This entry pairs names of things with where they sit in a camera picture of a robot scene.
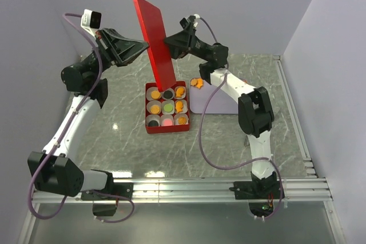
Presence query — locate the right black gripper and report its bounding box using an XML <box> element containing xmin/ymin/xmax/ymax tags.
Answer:
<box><xmin>156</xmin><ymin>23</ymin><xmax>209</xmax><ymax>62</ymax></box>

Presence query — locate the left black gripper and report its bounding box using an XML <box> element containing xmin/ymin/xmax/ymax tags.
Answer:
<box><xmin>83</xmin><ymin>27</ymin><xmax>150</xmax><ymax>79</ymax></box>

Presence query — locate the red tin lid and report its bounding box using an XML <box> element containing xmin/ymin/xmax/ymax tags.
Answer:
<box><xmin>133</xmin><ymin>0</ymin><xmax>176</xmax><ymax>91</ymax></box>

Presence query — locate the orange fish cookie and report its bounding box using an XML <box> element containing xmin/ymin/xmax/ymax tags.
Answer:
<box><xmin>175</xmin><ymin>86</ymin><xmax>186</xmax><ymax>99</ymax></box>
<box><xmin>193</xmin><ymin>78</ymin><xmax>204</xmax><ymax>89</ymax></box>
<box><xmin>175</xmin><ymin>101</ymin><xmax>184</xmax><ymax>113</ymax></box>

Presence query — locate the orange round cookie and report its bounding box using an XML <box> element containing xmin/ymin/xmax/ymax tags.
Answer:
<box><xmin>150</xmin><ymin>90</ymin><xmax>161</xmax><ymax>100</ymax></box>
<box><xmin>149</xmin><ymin>104</ymin><xmax>161</xmax><ymax>114</ymax></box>

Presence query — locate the green round cookie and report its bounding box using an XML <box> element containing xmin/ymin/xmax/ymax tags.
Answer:
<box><xmin>163</xmin><ymin>103</ymin><xmax>174</xmax><ymax>113</ymax></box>

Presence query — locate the red cookie tin box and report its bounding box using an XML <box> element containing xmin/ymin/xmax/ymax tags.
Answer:
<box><xmin>145</xmin><ymin>81</ymin><xmax>190</xmax><ymax>134</ymax></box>

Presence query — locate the orange swirl cookie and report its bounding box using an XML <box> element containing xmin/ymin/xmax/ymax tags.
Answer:
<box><xmin>177</xmin><ymin>117</ymin><xmax>188</xmax><ymax>125</ymax></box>

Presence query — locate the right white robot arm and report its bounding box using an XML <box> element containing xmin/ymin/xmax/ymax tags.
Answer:
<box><xmin>164</xmin><ymin>14</ymin><xmax>284</xmax><ymax>198</ymax></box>

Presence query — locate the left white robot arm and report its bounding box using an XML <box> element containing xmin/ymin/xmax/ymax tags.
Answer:
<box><xmin>27</xmin><ymin>28</ymin><xmax>149</xmax><ymax>199</ymax></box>

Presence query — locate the orange flower cookie left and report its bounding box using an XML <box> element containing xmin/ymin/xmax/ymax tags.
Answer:
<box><xmin>190</xmin><ymin>78</ymin><xmax>198</xmax><ymax>86</ymax></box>

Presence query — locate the lavender plastic tray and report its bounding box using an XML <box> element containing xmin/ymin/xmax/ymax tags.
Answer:
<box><xmin>189</xmin><ymin>78</ymin><xmax>238</xmax><ymax>114</ymax></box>

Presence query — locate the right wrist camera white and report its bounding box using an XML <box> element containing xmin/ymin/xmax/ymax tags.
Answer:
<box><xmin>188</xmin><ymin>14</ymin><xmax>201</xmax><ymax>29</ymax></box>

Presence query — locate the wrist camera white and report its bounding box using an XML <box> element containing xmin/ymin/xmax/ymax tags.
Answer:
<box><xmin>188</xmin><ymin>14</ymin><xmax>201</xmax><ymax>29</ymax></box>
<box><xmin>80</xmin><ymin>9</ymin><xmax>102</xmax><ymax>37</ymax></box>

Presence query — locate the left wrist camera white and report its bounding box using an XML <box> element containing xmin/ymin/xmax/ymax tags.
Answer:
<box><xmin>80</xmin><ymin>9</ymin><xmax>102</xmax><ymax>37</ymax></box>

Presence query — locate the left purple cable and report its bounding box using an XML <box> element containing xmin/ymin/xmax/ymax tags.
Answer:
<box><xmin>27</xmin><ymin>12</ymin><xmax>135</xmax><ymax>224</ymax></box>

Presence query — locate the purple cable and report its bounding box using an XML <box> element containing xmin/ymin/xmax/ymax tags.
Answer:
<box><xmin>198</xmin><ymin>15</ymin><xmax>287</xmax><ymax>222</ymax></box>
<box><xmin>27</xmin><ymin>12</ymin><xmax>135</xmax><ymax>224</ymax></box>

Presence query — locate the aluminium rail frame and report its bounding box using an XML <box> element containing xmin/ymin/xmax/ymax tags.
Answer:
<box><xmin>31</xmin><ymin>178</ymin><xmax>332</xmax><ymax>205</ymax></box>

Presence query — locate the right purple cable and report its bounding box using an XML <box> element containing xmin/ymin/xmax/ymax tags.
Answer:
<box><xmin>198</xmin><ymin>15</ymin><xmax>287</xmax><ymax>222</ymax></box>

